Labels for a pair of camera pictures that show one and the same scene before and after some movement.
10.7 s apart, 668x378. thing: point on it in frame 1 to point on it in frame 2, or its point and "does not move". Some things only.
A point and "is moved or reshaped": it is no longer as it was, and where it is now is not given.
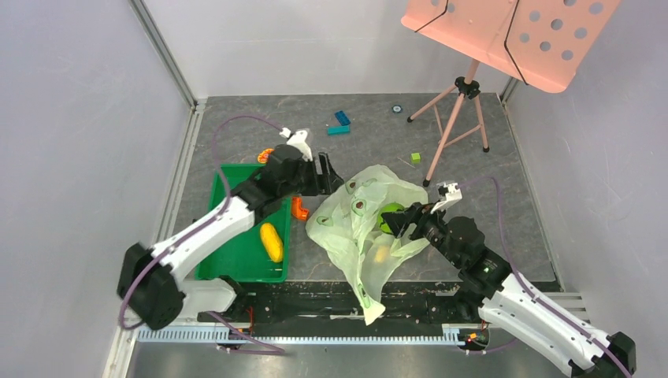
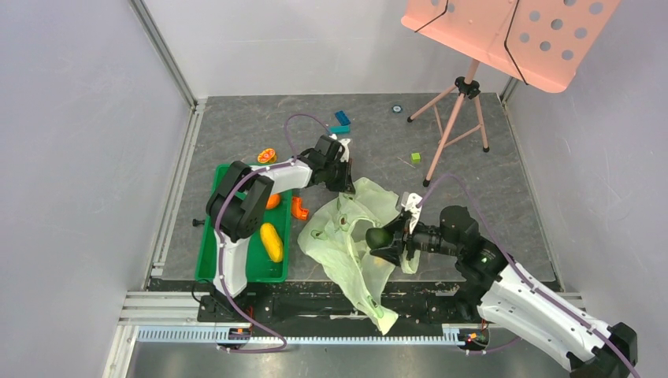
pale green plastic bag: (345, 225) is moved or reshaped
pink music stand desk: (544, 42) does not move
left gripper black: (330, 180) to (345, 183)
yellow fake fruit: (272, 242) does not move
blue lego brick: (342, 118) does not move
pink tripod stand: (465, 87) does not move
